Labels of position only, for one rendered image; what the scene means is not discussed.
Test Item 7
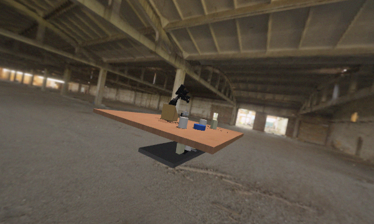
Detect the blue short cylinder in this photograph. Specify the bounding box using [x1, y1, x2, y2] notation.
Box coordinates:
[194, 124, 206, 131]

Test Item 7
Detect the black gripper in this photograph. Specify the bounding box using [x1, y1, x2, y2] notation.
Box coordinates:
[178, 92, 190, 101]

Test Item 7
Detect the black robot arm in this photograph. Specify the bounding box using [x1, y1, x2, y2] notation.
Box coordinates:
[169, 84, 189, 106]

